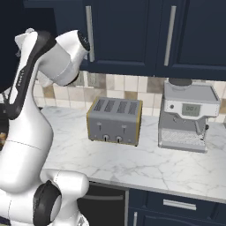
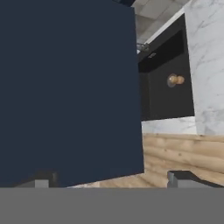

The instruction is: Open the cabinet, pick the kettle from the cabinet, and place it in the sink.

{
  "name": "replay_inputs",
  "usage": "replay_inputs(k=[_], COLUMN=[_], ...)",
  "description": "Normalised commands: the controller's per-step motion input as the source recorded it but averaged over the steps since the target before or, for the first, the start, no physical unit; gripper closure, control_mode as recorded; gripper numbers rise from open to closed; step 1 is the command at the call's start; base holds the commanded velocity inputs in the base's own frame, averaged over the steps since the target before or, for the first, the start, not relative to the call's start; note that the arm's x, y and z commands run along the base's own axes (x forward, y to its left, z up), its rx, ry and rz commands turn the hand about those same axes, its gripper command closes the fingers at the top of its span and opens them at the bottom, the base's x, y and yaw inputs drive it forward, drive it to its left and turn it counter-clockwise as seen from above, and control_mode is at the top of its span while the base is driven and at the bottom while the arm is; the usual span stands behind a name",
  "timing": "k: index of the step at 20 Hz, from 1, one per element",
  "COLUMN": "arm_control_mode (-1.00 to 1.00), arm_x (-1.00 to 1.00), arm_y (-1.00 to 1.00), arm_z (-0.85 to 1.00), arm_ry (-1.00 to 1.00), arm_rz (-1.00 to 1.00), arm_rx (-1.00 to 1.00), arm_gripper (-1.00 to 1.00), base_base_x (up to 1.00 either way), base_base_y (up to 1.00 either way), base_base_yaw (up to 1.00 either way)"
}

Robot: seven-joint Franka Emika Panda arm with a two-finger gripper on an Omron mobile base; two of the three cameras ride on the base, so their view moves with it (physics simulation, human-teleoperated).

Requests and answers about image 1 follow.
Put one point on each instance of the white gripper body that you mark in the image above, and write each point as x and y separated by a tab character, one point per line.
44	80

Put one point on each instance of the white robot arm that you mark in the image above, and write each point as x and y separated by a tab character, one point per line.
26	141

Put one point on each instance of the dark blue base cabinet door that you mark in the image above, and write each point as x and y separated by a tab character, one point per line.
176	221

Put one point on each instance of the grey toaster with yellow sides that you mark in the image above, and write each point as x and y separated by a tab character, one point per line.
114	123

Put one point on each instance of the black dishwasher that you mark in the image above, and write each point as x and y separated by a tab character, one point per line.
103	206

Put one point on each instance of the silver coffee machine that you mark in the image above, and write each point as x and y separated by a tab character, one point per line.
185	117

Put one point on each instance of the dark blue drawer front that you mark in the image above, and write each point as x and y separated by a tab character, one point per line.
182	203

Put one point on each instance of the grey wall outlet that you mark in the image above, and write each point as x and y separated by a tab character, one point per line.
93	80
80	79

